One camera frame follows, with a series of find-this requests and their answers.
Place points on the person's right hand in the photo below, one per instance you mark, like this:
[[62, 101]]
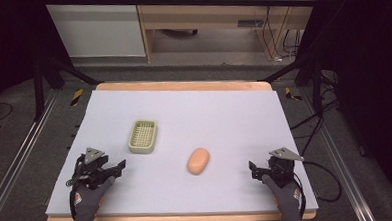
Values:
[[286, 200]]

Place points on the black metal stand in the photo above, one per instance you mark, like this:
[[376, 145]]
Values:
[[316, 85], [39, 87]]

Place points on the beige slotted soap dish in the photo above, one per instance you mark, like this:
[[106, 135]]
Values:
[[143, 136]]

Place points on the wooden table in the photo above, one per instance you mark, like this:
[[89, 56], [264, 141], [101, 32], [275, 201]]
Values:
[[183, 86]]

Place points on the person's left hand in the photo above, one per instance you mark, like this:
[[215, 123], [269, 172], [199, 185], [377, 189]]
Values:
[[88, 203]]

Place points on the black horizontal frame bar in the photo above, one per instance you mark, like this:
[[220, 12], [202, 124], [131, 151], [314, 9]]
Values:
[[179, 0]]

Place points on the yellow black tape marker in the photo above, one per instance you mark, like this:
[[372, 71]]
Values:
[[291, 94], [77, 97]]

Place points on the orange soap bar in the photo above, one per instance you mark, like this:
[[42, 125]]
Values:
[[198, 161]]

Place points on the black curtain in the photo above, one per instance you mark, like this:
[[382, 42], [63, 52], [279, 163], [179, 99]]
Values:
[[369, 66], [7, 38]]

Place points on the metal floor rail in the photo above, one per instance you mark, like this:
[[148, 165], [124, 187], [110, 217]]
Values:
[[343, 170], [19, 155]]

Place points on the wooden desk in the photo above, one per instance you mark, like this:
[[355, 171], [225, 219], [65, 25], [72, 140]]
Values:
[[206, 13]]

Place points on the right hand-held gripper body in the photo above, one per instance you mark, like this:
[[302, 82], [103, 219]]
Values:
[[281, 165]]

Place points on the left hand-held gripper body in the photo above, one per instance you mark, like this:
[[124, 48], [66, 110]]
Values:
[[93, 163]]

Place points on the white foam board mat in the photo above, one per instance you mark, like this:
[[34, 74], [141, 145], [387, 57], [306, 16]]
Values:
[[198, 123]]

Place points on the white cabinet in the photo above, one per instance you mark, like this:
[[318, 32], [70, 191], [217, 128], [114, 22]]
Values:
[[97, 31]]

